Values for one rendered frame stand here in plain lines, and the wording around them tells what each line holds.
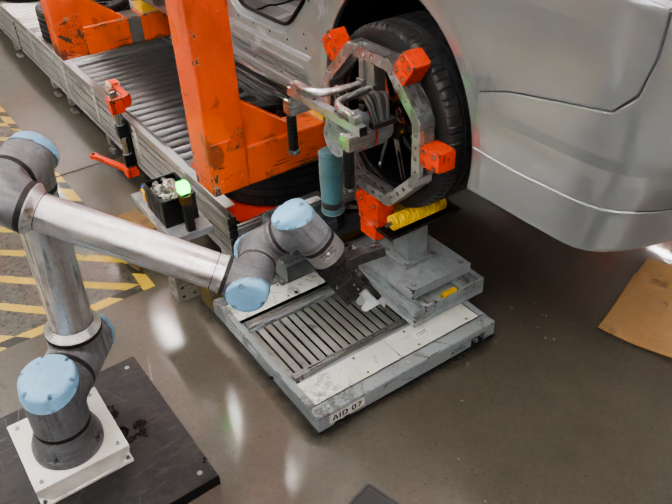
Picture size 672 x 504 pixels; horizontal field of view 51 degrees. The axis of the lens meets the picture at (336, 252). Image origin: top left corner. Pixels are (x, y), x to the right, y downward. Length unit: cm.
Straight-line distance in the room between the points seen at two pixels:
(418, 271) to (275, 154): 73
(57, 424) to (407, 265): 146
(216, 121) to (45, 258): 103
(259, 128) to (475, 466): 146
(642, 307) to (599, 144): 135
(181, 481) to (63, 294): 60
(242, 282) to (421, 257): 143
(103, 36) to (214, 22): 202
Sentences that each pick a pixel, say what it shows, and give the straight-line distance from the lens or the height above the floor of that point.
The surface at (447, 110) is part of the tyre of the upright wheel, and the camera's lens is 225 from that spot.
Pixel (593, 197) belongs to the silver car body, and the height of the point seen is 93.
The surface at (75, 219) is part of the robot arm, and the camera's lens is 157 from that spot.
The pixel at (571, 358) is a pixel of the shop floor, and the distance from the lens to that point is 284.
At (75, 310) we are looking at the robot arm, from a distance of 196.
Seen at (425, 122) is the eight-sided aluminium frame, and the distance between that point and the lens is 224.
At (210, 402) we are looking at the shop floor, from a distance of 265.
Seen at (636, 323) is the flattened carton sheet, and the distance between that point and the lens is 305.
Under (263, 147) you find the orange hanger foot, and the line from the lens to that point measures 279.
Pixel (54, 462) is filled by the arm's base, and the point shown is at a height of 39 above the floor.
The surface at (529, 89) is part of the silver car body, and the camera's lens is 200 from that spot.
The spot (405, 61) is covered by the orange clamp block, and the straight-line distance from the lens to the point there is 221.
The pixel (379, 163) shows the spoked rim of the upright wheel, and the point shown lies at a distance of 267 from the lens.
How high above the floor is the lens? 191
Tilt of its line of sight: 36 degrees down
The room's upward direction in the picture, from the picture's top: 3 degrees counter-clockwise
